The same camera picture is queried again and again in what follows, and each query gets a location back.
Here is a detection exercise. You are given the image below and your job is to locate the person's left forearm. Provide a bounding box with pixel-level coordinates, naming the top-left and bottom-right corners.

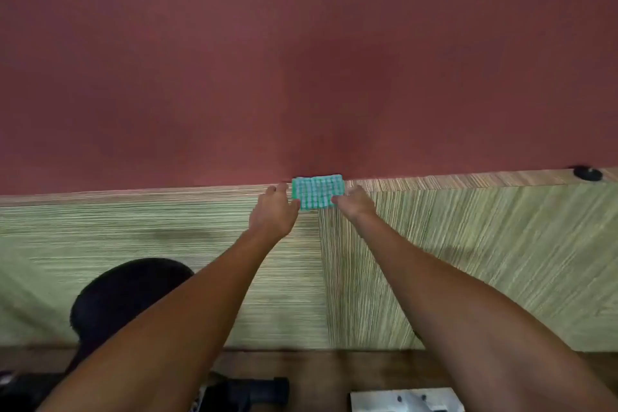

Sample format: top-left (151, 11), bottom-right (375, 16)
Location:
top-left (39, 228), bottom-right (286, 412)

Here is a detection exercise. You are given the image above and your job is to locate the person's right hand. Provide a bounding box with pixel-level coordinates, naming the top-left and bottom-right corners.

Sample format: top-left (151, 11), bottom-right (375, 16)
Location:
top-left (331, 183), bottom-right (378, 227)

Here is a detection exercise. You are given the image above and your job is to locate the white power socket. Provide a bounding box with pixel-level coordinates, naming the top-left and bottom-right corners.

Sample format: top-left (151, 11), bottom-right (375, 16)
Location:
top-left (350, 386), bottom-right (467, 412)

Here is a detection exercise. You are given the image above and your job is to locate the person's left hand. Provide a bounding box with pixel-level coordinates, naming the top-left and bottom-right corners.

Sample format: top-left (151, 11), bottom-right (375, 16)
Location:
top-left (248, 183), bottom-right (301, 244)

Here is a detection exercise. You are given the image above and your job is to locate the green checkered cleaning cloth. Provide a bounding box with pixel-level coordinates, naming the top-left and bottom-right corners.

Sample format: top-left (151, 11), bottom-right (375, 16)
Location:
top-left (290, 174), bottom-right (347, 212)

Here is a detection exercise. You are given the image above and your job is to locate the person's right forearm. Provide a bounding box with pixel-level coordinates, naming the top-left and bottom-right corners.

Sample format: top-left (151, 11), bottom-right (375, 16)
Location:
top-left (352, 212), bottom-right (618, 412)

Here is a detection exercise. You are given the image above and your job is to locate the black round fixture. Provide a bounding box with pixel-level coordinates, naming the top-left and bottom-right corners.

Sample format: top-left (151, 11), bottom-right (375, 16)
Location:
top-left (572, 165), bottom-right (604, 183)

